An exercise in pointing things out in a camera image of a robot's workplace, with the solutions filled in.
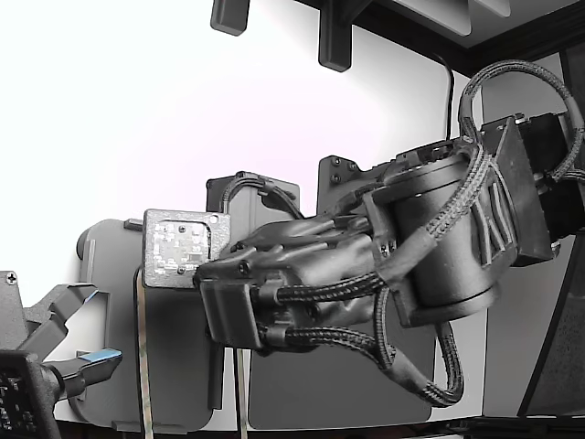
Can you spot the black idle gripper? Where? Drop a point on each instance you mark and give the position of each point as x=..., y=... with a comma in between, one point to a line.
x=9, y=297

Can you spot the black working gripper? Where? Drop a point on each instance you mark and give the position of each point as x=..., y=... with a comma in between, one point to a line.
x=283, y=260

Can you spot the thin tan rectangular frame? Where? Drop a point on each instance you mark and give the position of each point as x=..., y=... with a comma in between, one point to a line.
x=144, y=366

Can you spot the black six-joint robot arm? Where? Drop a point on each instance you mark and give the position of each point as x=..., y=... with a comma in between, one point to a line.
x=448, y=256

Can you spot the grey holder tray with tabs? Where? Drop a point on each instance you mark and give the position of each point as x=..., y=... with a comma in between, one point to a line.
x=178, y=356

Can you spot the dark grey flat plate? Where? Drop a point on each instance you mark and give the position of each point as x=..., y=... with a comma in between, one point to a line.
x=320, y=393

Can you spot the long black stand foot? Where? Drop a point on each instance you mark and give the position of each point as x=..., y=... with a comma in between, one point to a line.
x=333, y=46

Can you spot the small black stand foot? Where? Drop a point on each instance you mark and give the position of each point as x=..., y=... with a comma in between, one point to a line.
x=228, y=18

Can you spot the dark side panel with strut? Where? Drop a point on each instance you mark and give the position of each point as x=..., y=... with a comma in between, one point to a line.
x=571, y=343

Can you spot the black framed panel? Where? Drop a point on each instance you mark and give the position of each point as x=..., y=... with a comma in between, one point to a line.
x=503, y=46

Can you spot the idle gripper camera board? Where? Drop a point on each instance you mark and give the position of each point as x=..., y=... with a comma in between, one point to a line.
x=18, y=398

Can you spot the working gripper camera board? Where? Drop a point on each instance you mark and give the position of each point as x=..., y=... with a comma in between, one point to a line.
x=183, y=247

